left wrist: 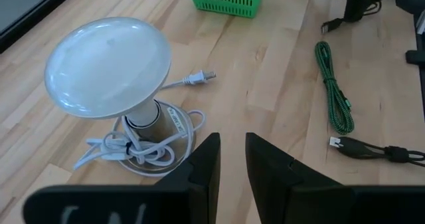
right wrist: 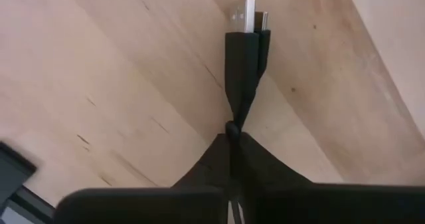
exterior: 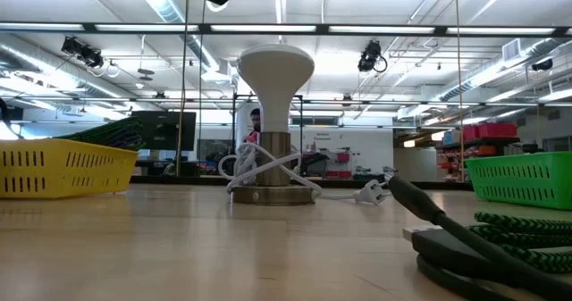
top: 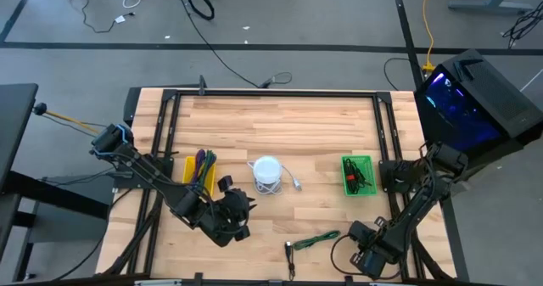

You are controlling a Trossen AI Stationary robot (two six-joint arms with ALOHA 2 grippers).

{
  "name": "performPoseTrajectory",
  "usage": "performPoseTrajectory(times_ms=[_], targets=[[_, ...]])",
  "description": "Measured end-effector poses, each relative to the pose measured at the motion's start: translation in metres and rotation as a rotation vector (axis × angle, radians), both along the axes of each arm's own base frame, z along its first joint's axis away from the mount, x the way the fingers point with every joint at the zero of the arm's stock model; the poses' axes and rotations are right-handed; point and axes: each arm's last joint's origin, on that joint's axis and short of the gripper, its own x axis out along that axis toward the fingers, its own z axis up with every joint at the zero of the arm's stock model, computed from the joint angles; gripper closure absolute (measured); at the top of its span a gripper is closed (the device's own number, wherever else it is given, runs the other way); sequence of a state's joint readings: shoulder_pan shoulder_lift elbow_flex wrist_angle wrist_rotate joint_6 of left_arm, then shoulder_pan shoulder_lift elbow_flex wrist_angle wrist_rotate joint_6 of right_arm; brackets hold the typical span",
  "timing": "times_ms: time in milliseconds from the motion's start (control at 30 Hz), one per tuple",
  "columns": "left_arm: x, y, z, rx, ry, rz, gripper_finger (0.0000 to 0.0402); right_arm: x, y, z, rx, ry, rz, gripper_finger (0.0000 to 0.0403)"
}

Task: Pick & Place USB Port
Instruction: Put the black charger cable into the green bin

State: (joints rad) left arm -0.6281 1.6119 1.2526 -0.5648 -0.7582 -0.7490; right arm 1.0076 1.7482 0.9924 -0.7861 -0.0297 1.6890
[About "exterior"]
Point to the person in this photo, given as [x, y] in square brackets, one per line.
[255, 120]

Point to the white bulb lamp metal base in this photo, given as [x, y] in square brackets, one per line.
[275, 82]

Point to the black monitor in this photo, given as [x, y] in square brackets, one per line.
[170, 131]

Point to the black bar with light panels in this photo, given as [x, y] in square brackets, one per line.
[205, 27]

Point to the black storage shelf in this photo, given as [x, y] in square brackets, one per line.
[473, 141]

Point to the red storage bins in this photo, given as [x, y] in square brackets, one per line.
[496, 130]

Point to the yellow plastic basket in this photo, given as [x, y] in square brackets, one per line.
[56, 171]

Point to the green plastic basket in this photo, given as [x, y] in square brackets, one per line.
[527, 159]

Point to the small red wall bins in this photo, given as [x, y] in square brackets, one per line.
[343, 157]

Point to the black ceiling-hung camera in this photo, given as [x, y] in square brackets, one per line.
[370, 55]
[89, 56]

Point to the silver ceiling duct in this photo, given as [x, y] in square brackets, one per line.
[44, 64]
[536, 51]

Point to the small black ceiling camera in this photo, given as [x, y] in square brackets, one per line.
[543, 64]

